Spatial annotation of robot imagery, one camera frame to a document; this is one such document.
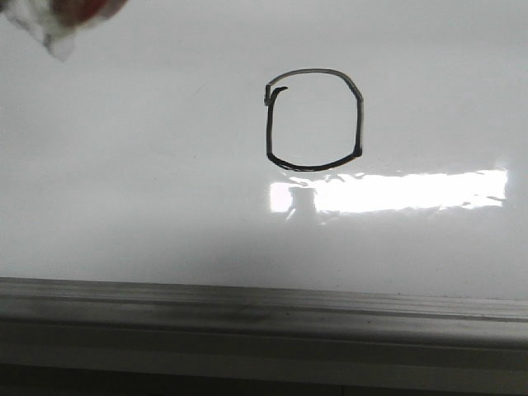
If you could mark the red magnet taped to marker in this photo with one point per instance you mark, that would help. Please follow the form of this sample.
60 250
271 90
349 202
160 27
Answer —
54 24

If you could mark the white whiteboard with aluminium frame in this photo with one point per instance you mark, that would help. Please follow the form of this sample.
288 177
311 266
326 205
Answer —
305 180

